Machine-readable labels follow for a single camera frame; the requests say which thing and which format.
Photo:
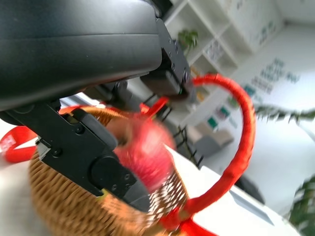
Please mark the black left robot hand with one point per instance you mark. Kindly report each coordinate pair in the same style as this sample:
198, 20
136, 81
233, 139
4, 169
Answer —
73, 49

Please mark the red apple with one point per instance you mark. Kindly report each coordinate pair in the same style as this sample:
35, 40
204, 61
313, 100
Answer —
150, 152

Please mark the small green shelf plant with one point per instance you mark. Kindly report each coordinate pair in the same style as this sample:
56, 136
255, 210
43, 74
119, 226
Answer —
188, 40

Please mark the white cubby shelf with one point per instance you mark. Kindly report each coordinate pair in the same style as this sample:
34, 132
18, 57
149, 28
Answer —
216, 32

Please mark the grey sofa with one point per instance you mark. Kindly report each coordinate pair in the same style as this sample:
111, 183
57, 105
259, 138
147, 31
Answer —
211, 142

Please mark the monstera plant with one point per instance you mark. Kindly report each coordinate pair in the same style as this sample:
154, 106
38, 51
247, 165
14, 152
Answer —
305, 209

